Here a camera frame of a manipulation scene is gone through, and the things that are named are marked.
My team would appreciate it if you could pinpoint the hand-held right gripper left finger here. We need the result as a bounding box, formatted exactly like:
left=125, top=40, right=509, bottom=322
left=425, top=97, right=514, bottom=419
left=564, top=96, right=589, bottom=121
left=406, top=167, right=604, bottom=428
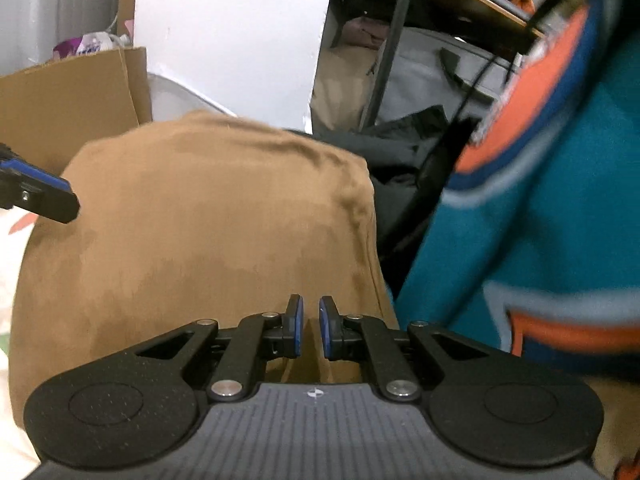
left=135, top=294, right=305, bottom=403

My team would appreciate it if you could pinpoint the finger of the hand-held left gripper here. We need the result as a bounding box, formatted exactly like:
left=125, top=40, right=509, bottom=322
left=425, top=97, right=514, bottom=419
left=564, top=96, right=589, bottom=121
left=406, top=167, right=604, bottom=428
left=0, top=142, right=81, bottom=224

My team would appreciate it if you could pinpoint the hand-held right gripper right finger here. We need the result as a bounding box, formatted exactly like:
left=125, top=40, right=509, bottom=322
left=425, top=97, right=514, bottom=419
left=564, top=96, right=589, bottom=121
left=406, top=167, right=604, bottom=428
left=319, top=295, right=493, bottom=403

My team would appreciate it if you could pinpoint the beige bag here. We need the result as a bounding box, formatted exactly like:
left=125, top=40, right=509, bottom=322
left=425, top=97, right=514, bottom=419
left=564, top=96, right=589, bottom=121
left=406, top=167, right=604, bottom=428
left=310, top=45, right=383, bottom=133

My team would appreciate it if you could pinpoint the brown printed T-shirt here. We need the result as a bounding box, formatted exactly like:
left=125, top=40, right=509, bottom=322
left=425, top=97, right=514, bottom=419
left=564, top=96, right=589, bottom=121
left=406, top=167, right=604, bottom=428
left=9, top=110, right=401, bottom=431

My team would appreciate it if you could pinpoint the purple and white packet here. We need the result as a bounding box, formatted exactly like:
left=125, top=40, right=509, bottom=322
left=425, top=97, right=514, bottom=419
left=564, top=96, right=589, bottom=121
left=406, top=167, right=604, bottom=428
left=52, top=30, right=135, bottom=61

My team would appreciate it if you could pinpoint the teal and orange jersey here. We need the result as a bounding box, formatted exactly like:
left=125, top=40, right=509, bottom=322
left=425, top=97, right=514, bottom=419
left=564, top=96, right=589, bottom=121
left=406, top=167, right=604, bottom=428
left=395, top=0, right=640, bottom=386

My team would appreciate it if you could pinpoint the pink cloth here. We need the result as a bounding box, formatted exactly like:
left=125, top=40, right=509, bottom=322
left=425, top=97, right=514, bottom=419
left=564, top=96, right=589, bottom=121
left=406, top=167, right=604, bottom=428
left=340, top=15, right=393, bottom=51

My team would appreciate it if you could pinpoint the cartoon printed bed sheet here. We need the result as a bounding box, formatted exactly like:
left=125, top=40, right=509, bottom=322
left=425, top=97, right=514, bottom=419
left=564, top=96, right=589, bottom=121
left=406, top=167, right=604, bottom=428
left=0, top=207, right=640, bottom=480

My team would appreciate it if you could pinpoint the grey bag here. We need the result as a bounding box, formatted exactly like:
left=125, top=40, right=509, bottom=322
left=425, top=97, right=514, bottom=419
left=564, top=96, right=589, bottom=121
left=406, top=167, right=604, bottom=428
left=372, top=26, right=523, bottom=128

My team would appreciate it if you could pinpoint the brown cardboard box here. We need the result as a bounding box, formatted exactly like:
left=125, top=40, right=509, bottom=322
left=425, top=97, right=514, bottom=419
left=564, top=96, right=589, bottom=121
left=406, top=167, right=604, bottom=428
left=0, top=46, right=153, bottom=176

